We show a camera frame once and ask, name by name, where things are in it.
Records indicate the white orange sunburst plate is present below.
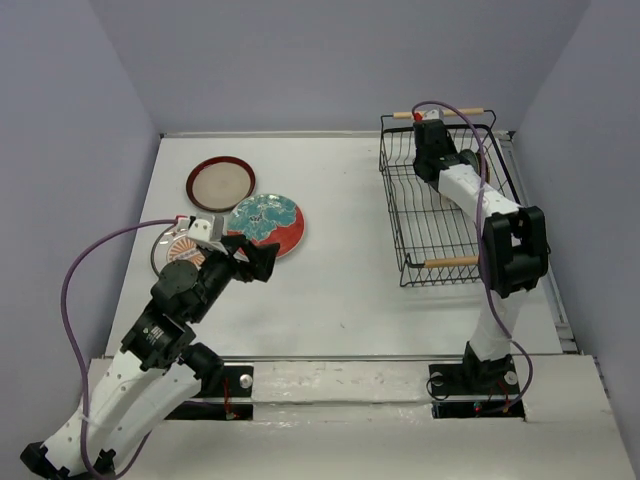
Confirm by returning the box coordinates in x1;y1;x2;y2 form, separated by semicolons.
150;226;205;276

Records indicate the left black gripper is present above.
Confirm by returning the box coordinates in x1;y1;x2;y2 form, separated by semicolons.
190;233;282;321

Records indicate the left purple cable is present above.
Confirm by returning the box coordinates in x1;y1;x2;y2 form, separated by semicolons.
59;217;189;480

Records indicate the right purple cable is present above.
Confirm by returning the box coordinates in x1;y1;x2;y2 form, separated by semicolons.
412;101;534;401

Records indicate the black wire dish rack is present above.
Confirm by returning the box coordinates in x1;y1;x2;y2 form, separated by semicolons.
379;105;527;286

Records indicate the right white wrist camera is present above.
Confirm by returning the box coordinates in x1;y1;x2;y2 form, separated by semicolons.
412;108;444;122

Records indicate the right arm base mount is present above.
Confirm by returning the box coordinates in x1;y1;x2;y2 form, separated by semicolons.
425;363;526;420

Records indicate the purple cable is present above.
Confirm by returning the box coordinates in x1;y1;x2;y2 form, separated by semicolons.
412;101;534;401
59;217;189;480

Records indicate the red rimmed cream plate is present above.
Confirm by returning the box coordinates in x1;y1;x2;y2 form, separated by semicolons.
185;156;256;213

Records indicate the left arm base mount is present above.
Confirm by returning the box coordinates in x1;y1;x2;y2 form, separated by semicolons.
166;363;254;421

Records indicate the blue green floral plate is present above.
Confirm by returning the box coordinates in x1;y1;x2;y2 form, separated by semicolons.
460;149;481;175

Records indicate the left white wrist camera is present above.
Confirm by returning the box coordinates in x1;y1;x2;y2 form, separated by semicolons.
187;215;224;251

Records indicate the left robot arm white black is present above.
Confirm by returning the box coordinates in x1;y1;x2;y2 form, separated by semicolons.
20;235;280;479

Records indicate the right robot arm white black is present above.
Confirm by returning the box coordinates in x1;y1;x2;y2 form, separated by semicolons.
413;119;549;392

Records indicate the yellow patterned plate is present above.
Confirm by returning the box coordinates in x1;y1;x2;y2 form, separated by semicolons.
475;150;491;184

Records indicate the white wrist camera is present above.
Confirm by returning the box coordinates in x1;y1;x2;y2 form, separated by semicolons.
412;108;444;122
187;215;224;251

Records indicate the red teal floral plate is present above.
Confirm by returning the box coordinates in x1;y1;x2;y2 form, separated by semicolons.
225;194;305;259

